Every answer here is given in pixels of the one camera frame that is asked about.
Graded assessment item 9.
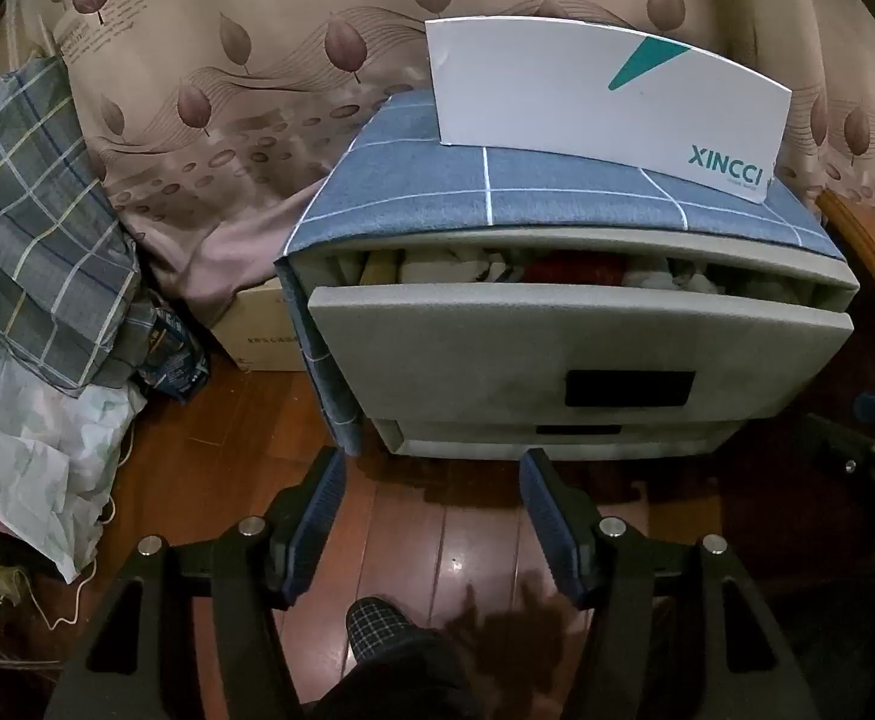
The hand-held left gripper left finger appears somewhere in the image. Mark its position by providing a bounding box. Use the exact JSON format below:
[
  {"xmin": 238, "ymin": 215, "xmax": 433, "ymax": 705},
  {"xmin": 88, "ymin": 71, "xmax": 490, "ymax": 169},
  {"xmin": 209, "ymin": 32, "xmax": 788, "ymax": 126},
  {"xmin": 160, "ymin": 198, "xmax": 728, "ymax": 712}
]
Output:
[{"xmin": 43, "ymin": 446, "xmax": 349, "ymax": 720}]

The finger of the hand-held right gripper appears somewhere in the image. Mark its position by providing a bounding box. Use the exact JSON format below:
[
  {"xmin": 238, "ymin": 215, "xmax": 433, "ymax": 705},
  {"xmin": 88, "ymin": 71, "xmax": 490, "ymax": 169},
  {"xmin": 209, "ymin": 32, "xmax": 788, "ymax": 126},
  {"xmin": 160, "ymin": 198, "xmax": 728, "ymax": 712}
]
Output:
[{"xmin": 805, "ymin": 392, "xmax": 875, "ymax": 473}]

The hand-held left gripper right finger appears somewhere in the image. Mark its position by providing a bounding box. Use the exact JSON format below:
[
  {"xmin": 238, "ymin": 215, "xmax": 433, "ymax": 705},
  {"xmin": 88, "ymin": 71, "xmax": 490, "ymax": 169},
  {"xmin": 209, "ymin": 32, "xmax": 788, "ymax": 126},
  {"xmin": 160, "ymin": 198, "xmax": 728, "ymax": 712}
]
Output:
[{"xmin": 519, "ymin": 448, "xmax": 821, "ymax": 720}]

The white cardboard box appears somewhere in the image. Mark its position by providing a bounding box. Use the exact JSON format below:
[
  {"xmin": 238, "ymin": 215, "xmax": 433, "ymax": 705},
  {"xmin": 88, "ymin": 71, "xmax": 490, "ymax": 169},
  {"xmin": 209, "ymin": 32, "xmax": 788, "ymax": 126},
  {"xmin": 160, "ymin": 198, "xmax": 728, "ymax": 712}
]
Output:
[{"xmin": 424, "ymin": 15, "xmax": 795, "ymax": 205}]

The grey lower drawer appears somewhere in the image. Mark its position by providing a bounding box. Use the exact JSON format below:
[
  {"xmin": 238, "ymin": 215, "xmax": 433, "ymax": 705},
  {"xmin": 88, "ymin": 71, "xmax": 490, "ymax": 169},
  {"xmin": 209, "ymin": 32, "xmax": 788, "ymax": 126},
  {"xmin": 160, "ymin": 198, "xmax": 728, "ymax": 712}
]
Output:
[{"xmin": 373, "ymin": 416, "xmax": 746, "ymax": 462}]

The plaid slipper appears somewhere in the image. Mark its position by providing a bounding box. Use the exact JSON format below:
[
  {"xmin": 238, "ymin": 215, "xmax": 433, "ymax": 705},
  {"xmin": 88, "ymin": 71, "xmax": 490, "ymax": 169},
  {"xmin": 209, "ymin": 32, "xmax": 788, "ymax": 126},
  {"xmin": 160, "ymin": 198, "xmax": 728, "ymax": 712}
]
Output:
[{"xmin": 345, "ymin": 597, "xmax": 427, "ymax": 665}]

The person's dark trouser leg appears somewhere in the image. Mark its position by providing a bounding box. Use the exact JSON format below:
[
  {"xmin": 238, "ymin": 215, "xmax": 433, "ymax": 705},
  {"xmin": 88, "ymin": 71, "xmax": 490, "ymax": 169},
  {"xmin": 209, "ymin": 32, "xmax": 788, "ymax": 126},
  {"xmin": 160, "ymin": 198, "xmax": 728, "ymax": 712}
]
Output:
[{"xmin": 310, "ymin": 630, "xmax": 484, "ymax": 720}]

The grey nightstand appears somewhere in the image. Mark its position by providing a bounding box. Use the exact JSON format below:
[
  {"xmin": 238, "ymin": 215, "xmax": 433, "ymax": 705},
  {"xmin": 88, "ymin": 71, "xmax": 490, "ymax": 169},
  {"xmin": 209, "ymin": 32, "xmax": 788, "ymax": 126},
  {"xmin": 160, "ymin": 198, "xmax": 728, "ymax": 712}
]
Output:
[{"xmin": 287, "ymin": 229, "xmax": 862, "ymax": 462}]

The brown cardboard box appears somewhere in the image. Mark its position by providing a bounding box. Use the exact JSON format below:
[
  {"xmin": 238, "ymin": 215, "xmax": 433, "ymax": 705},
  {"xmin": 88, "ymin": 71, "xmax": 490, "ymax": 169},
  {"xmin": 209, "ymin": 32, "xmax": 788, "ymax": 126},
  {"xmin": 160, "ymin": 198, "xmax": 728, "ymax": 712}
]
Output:
[{"xmin": 208, "ymin": 274, "xmax": 314, "ymax": 372}]

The blue printed packet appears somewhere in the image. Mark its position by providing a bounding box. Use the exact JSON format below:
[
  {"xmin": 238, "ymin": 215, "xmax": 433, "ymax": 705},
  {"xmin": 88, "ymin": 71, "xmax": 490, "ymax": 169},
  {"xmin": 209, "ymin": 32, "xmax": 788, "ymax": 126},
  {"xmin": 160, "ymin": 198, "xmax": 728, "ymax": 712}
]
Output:
[{"xmin": 133, "ymin": 292, "xmax": 214, "ymax": 400}]

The pile of folded clothes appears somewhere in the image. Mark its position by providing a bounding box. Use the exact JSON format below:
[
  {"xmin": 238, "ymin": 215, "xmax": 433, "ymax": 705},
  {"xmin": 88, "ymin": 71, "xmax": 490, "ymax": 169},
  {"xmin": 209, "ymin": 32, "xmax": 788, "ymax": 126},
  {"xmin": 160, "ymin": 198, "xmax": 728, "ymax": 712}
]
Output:
[{"xmin": 332, "ymin": 244, "xmax": 814, "ymax": 297}]

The white patterned bedding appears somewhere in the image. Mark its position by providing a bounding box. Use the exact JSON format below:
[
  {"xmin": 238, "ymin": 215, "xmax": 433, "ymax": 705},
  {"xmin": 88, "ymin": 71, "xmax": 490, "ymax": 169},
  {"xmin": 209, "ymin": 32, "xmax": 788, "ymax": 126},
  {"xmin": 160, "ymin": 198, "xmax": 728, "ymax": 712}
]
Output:
[{"xmin": 0, "ymin": 360, "xmax": 146, "ymax": 586}]

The blue checked cloth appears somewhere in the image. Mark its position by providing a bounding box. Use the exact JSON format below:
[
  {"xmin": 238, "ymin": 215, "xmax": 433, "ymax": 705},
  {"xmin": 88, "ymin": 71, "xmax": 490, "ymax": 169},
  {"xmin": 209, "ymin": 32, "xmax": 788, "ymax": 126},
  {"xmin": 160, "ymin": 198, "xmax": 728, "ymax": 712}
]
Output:
[{"xmin": 274, "ymin": 90, "xmax": 836, "ymax": 457}]

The beige leaf-print curtain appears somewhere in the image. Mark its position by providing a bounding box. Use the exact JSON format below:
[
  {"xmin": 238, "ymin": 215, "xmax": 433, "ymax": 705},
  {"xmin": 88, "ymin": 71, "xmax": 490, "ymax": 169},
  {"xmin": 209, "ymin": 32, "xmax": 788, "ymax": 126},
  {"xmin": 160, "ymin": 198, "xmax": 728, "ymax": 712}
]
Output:
[{"xmin": 2, "ymin": 0, "xmax": 875, "ymax": 316}]

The grey plaid cloth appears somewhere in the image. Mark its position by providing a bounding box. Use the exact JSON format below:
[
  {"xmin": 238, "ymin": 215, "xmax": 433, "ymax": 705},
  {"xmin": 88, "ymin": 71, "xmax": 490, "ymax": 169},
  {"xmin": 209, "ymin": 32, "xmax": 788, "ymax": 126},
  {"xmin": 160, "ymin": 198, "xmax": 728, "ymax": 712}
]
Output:
[{"xmin": 0, "ymin": 56, "xmax": 146, "ymax": 398}]

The white cord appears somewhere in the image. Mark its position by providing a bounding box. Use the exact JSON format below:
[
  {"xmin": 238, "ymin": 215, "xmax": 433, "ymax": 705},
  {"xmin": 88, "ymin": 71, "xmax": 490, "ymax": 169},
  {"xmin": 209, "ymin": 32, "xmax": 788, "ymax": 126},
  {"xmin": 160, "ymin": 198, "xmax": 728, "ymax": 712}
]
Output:
[{"xmin": 28, "ymin": 427, "xmax": 139, "ymax": 631}]

